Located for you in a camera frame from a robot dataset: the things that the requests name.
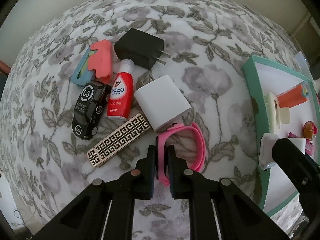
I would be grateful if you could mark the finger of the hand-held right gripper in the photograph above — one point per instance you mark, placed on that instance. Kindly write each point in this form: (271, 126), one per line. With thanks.
(300, 170)

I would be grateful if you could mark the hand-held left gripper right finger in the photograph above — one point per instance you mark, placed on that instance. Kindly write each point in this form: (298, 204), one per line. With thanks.
(171, 180)

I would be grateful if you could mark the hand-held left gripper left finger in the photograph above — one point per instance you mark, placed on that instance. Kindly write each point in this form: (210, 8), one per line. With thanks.
(152, 180)

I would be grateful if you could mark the magenta pencil lead case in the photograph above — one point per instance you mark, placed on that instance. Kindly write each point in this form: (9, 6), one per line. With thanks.
(309, 148)

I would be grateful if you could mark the pink smart watch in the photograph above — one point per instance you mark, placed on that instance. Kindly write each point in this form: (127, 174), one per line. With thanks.
(201, 152)

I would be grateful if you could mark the pink puppy toy figure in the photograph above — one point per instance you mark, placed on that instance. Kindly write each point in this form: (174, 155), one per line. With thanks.
(310, 130)

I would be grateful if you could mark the gold patterned lighter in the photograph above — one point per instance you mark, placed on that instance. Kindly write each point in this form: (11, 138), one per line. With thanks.
(117, 140)

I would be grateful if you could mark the white hair claw clip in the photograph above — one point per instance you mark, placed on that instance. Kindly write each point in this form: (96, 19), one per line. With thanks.
(271, 110)

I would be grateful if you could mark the orange and blue plastic case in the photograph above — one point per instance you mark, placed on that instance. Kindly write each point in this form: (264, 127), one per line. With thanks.
(100, 60)
(291, 96)

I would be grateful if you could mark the white wall charger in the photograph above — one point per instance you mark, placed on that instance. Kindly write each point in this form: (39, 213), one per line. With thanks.
(161, 102)

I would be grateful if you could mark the small red bottle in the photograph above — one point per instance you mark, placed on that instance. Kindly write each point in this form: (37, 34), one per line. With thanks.
(120, 92)

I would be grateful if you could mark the black toy car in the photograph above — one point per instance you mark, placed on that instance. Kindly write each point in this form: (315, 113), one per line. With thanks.
(87, 110)

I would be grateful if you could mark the teal shallow box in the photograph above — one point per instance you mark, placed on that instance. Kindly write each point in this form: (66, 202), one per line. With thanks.
(275, 77)

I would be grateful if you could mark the dark grey box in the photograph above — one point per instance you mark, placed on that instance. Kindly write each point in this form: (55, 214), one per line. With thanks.
(315, 72)

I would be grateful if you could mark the white plastic device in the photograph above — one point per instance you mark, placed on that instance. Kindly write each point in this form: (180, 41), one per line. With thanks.
(301, 62)

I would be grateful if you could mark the pink board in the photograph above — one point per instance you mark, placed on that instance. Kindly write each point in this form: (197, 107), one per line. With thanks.
(3, 67)

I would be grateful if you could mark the black wall charger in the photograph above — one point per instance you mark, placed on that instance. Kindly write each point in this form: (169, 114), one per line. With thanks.
(138, 46)

